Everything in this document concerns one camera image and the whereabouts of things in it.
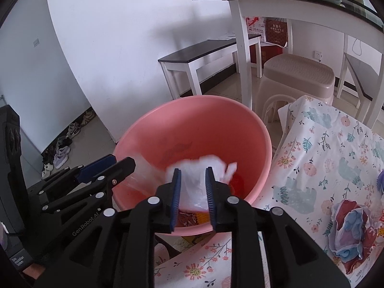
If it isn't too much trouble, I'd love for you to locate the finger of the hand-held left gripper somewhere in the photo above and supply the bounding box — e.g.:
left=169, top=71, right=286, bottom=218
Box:
left=41, top=157, right=136, bottom=214
left=40, top=154, right=117, bottom=193

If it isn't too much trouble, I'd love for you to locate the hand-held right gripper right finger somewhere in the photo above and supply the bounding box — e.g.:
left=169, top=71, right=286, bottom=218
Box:
left=205, top=166, right=351, bottom=288

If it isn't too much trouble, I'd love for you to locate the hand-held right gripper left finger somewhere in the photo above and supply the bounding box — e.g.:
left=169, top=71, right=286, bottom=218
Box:
left=33, top=168, right=182, bottom=288

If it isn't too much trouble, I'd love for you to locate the dark red wrapper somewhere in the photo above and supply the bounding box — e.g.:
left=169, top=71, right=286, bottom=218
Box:
left=177, top=211, right=198, bottom=227

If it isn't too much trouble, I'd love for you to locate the white plastic bag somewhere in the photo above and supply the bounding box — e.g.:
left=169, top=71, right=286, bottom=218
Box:
left=130, top=153, right=238, bottom=212

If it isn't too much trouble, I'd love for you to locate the pink plastic bucket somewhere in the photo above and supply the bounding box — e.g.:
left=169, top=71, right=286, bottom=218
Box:
left=113, top=95, right=273, bottom=236

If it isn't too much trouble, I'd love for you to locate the blue red paper wrapper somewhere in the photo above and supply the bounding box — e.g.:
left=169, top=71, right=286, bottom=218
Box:
left=328, top=198, right=380, bottom=275

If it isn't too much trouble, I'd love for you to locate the pile of shoes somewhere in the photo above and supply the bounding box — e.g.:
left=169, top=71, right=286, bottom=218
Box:
left=40, top=109, right=96, bottom=179

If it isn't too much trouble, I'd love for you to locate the long dark-topped white bench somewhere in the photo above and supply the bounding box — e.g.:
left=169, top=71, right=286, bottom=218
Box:
left=158, top=34, right=262, bottom=99

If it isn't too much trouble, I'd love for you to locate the beige plastic stool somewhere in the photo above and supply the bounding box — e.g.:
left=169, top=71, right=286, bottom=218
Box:
left=253, top=54, right=336, bottom=123

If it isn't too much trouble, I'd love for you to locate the red carton under desk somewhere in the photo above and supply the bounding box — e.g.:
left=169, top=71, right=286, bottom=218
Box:
left=249, top=42, right=284, bottom=69

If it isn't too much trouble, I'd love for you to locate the white desk with glass top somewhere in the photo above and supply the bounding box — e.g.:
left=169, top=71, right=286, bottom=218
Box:
left=191, top=0, right=384, bottom=129

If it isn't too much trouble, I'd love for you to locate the white red shopping bag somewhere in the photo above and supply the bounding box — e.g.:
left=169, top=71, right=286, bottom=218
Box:
left=245, top=16, right=267, bottom=43

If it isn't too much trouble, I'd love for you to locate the dark red shopping bag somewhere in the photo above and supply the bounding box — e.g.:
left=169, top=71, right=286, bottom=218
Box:
left=264, top=19, right=288, bottom=47

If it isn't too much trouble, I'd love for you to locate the short dark-topped white bench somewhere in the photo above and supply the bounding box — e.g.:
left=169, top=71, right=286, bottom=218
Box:
left=336, top=52, right=384, bottom=111

